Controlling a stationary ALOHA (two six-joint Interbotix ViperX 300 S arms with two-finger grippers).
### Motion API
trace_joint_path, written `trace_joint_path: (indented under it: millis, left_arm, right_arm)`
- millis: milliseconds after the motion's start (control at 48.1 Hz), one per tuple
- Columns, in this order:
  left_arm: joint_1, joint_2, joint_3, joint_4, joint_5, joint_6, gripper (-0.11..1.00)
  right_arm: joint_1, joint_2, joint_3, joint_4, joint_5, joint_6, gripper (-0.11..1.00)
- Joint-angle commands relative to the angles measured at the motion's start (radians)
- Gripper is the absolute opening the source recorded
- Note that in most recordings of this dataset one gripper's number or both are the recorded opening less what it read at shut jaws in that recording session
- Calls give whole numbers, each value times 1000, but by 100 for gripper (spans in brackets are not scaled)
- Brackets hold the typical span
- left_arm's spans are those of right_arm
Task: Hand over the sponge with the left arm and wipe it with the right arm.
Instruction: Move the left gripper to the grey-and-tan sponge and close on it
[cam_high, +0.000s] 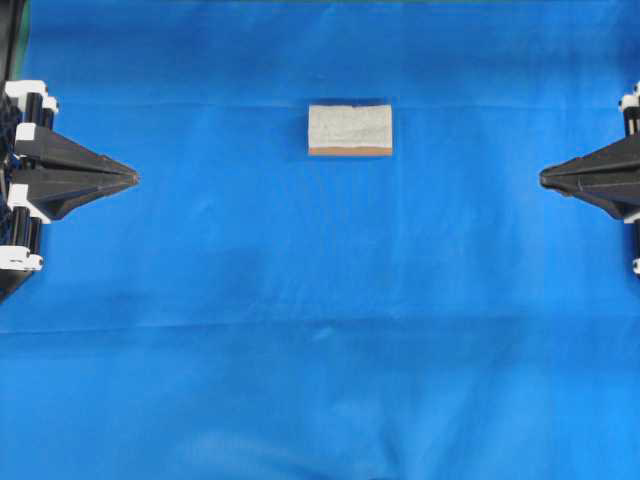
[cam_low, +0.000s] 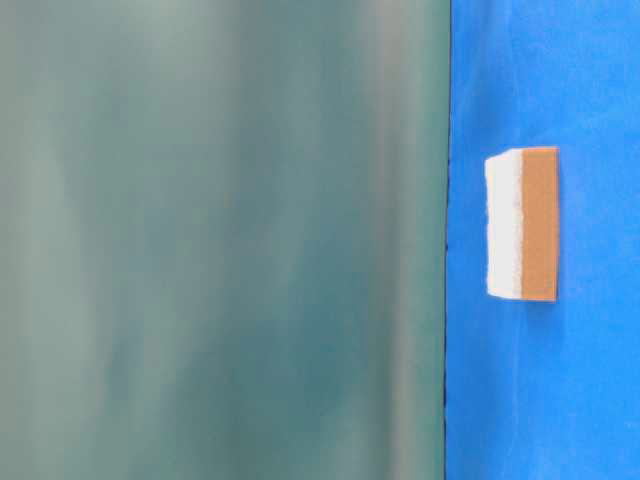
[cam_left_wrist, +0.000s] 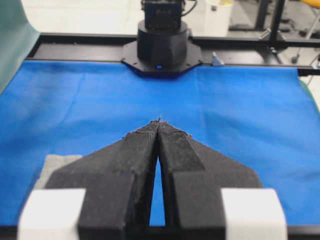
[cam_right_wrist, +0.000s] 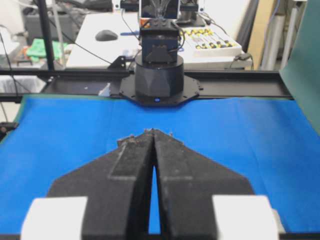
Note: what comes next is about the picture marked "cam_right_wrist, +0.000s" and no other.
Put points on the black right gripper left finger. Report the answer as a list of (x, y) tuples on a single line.
[(100, 200)]

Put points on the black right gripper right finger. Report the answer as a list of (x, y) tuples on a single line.
[(186, 182)]

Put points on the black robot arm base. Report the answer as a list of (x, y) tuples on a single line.
[(159, 72)]

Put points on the blue table cloth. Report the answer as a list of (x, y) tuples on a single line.
[(271, 142)]

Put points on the white screwdriver set tray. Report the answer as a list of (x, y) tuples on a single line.
[(206, 42)]

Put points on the white background desk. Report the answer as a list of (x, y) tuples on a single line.
[(90, 53)]

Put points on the dark green side panel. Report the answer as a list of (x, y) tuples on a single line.
[(301, 75)]

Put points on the black computer mouse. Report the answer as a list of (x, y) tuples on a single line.
[(106, 35)]

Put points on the green plastic item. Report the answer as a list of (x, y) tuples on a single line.
[(37, 49)]

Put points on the black vertical pole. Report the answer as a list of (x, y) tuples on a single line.
[(46, 33)]

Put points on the black aluminium frame rail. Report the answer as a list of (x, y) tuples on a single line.
[(213, 84)]

